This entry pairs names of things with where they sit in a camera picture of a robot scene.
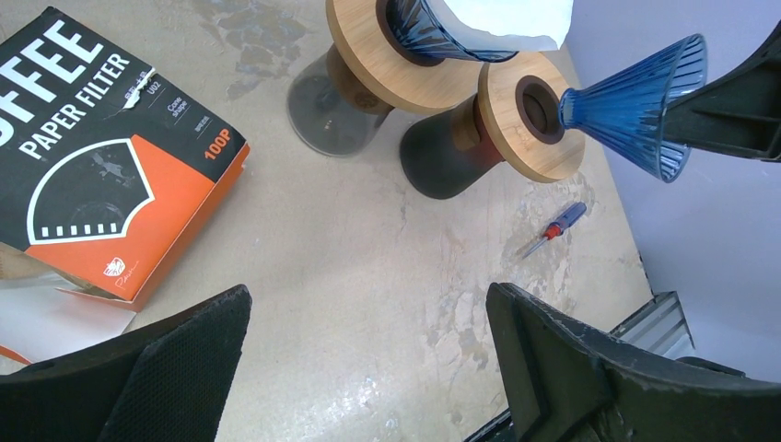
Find blue glass dripper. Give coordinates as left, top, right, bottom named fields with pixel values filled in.
left=377, top=1, right=519, bottom=67
left=558, top=33, right=707, bottom=183

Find white paper coffee filters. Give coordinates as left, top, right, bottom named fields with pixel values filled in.
left=1, top=244, right=135, bottom=365

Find red handled screwdriver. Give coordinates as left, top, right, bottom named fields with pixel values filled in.
left=521, top=202, right=587, bottom=260

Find wooden dripper ring holder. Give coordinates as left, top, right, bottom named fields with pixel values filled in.
left=325, top=0, right=482, bottom=115

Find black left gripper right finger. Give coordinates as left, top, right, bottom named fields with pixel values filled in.
left=486, top=283, right=780, bottom=441

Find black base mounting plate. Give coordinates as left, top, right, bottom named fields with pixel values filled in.
left=464, top=409, right=515, bottom=442

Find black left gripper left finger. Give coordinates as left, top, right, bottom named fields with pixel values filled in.
left=1, top=285, right=252, bottom=441

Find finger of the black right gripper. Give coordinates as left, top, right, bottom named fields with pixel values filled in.
left=663, top=26, right=780, bottom=162

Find clear glass carafe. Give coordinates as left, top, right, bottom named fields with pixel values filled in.
left=286, top=45, right=394, bottom=157

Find aluminium frame rail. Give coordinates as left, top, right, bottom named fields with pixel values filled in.
left=611, top=291, right=697, bottom=360

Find white paper coffee filter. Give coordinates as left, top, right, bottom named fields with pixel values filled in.
left=434, top=0, right=574, bottom=52

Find dark carafe with red rim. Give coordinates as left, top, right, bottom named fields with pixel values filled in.
left=400, top=96, right=504, bottom=200

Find black orange coffee filter box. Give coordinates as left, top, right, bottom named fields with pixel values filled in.
left=1, top=7, right=250, bottom=312

